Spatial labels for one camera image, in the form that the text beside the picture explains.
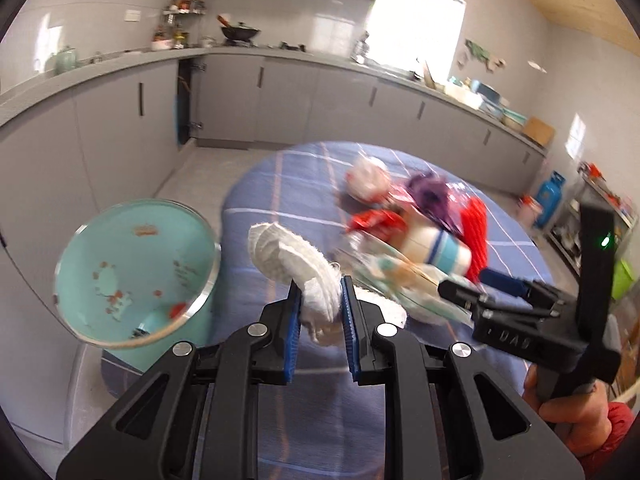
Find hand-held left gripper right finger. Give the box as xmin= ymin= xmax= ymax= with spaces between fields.
xmin=341 ymin=276 xmax=586 ymax=480

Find white cloth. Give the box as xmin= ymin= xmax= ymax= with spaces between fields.
xmin=247 ymin=222 xmax=407 ymax=348

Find grey kitchen cabinets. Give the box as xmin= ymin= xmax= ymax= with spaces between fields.
xmin=0 ymin=42 xmax=551 ymax=441

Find clear plastic bag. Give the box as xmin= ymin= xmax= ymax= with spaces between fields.
xmin=335 ymin=232 xmax=481 ymax=323

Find teal kettle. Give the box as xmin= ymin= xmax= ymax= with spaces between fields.
xmin=44 ymin=45 xmax=81 ymax=75

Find black wok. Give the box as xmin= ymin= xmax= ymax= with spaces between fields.
xmin=217 ymin=15 xmax=263 ymax=44

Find person's right hand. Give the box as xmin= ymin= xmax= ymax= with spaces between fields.
xmin=522 ymin=366 xmax=616 ymax=459

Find red snack wrapper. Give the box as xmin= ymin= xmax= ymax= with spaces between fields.
xmin=347 ymin=209 xmax=408 ymax=243

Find red plastic wrapper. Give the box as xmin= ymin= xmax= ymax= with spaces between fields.
xmin=457 ymin=196 xmax=490 ymax=282

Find metal spice rack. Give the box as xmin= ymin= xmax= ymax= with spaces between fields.
xmin=150 ymin=0 xmax=208 ymax=51

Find window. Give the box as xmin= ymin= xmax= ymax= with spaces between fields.
xmin=367 ymin=0 xmax=468 ymax=73

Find green plastic bin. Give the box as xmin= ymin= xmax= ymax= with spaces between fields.
xmin=609 ymin=257 xmax=636 ymax=301

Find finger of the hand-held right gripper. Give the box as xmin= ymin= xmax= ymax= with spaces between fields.
xmin=481 ymin=267 xmax=566 ymax=314
xmin=438 ymin=279 xmax=495 ymax=314

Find metal shelf rack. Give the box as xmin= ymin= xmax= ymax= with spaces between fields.
xmin=545 ymin=162 xmax=636 ymax=281

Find white plastic bag red print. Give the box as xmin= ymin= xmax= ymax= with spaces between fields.
xmin=346 ymin=156 xmax=392 ymax=201

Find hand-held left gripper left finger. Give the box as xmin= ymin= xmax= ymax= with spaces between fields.
xmin=56 ymin=277 xmax=303 ymax=480

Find teal metal-rimmed bin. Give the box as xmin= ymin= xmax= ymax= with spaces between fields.
xmin=52 ymin=199 xmax=223 ymax=376

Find blue gas cylinder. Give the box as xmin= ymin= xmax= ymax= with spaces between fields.
xmin=535 ymin=171 xmax=568 ymax=228

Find red bucket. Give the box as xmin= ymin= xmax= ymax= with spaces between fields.
xmin=517 ymin=196 xmax=543 ymax=226

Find blue plaid blanket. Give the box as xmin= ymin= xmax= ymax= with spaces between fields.
xmin=100 ymin=141 xmax=563 ymax=480

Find person's right forearm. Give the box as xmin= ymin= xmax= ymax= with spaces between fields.
xmin=575 ymin=402 xmax=638 ymax=478

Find wall hooks with cloths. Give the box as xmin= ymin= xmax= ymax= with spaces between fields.
xmin=465 ymin=39 xmax=507 ymax=72

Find purple wrapper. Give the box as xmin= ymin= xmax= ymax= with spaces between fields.
xmin=405 ymin=171 xmax=461 ymax=231

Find cardboard box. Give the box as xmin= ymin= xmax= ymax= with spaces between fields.
xmin=522 ymin=117 xmax=556 ymax=148

